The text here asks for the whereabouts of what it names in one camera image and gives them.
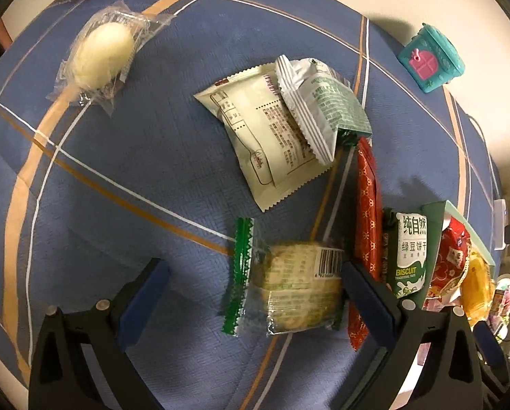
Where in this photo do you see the yellow soft bread packet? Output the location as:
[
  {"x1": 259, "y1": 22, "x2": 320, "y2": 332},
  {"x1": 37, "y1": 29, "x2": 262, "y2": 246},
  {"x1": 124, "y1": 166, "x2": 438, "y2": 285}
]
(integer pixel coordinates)
[{"x1": 460, "y1": 247, "x2": 495, "y2": 328}]

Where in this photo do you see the red festive snack packet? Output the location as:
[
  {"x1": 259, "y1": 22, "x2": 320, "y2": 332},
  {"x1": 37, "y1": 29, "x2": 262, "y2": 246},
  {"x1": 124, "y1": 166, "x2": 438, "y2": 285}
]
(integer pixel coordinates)
[{"x1": 425, "y1": 217, "x2": 472, "y2": 310}]

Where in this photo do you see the green bean biscuit packet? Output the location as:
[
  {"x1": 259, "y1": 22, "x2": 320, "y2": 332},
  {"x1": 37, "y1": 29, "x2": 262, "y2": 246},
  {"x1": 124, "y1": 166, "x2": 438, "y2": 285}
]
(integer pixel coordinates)
[{"x1": 383, "y1": 208, "x2": 429, "y2": 299}]

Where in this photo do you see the round green cake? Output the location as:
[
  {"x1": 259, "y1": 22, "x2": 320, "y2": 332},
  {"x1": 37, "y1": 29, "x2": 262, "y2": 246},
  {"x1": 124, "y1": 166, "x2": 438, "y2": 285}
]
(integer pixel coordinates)
[{"x1": 221, "y1": 218, "x2": 345, "y2": 337}]

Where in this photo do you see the red gold patterned packet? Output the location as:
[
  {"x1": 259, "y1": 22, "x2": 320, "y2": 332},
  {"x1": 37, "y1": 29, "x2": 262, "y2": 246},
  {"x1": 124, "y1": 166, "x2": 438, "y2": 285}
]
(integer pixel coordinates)
[{"x1": 346, "y1": 136, "x2": 384, "y2": 352}]

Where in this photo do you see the cream snack packet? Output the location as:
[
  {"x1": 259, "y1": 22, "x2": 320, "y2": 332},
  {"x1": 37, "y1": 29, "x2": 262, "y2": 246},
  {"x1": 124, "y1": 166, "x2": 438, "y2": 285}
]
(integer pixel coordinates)
[{"x1": 195, "y1": 63, "x2": 330, "y2": 211}]

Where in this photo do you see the green white snack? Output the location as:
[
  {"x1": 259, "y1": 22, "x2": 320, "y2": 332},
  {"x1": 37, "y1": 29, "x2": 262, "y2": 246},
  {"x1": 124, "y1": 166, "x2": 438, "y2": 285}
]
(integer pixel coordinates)
[{"x1": 275, "y1": 55, "x2": 372, "y2": 166}]

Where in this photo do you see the teal rimmed white tray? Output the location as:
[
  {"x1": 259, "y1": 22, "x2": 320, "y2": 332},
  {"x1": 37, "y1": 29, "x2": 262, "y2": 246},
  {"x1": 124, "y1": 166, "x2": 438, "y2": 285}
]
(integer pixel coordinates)
[{"x1": 416, "y1": 201, "x2": 496, "y2": 304}]

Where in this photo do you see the blue plaid tablecloth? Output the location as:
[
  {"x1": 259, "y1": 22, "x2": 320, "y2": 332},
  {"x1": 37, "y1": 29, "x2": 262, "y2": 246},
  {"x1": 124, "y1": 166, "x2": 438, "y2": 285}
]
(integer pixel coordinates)
[{"x1": 0, "y1": 0, "x2": 501, "y2": 409}]

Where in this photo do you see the white power strip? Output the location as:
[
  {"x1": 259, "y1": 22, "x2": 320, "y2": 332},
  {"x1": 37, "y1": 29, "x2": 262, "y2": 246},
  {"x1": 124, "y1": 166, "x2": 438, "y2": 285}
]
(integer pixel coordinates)
[{"x1": 493, "y1": 198, "x2": 508, "y2": 251}]

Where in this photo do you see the teal toy house box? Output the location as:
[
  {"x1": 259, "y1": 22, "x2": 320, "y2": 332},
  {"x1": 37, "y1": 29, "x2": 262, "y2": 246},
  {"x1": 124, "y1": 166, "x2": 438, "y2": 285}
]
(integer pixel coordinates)
[{"x1": 398, "y1": 23, "x2": 465, "y2": 94}]

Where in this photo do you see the clear wrapped white ball snack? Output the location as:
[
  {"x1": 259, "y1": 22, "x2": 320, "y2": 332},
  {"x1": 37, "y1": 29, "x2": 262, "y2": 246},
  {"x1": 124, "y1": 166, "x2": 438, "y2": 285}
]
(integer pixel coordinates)
[{"x1": 47, "y1": 0, "x2": 174, "y2": 114}]

